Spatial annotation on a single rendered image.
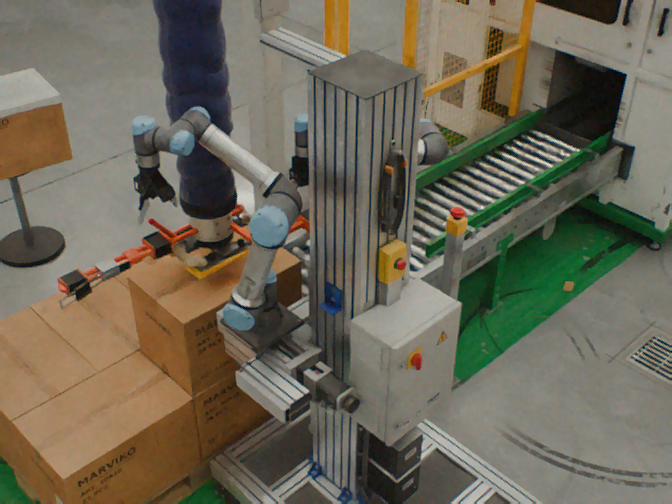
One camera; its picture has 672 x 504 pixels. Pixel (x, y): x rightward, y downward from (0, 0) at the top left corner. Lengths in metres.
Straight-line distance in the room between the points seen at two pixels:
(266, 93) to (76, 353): 1.76
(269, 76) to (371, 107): 2.27
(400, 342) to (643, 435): 1.89
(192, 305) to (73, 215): 2.49
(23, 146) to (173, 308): 1.87
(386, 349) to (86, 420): 1.36
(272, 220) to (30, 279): 2.89
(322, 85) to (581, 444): 2.37
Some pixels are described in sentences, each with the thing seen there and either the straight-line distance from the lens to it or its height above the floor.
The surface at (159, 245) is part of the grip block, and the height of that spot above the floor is 1.20.
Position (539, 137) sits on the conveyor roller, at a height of 0.53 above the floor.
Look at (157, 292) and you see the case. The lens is 3.56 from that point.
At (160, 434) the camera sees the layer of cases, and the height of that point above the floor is 0.46.
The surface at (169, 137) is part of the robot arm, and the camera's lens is 2.73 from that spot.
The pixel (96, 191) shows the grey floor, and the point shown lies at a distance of 6.05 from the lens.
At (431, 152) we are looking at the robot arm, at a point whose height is 1.53.
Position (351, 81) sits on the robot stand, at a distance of 2.61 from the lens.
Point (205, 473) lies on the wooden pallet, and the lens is 4.02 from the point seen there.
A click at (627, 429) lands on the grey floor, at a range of 4.47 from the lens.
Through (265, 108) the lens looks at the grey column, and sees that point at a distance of 4.83.
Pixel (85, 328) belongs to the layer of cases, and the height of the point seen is 0.54.
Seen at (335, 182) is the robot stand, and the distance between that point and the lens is 2.76.
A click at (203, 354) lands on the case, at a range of 3.56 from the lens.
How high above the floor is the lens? 3.15
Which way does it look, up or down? 37 degrees down
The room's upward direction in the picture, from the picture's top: straight up
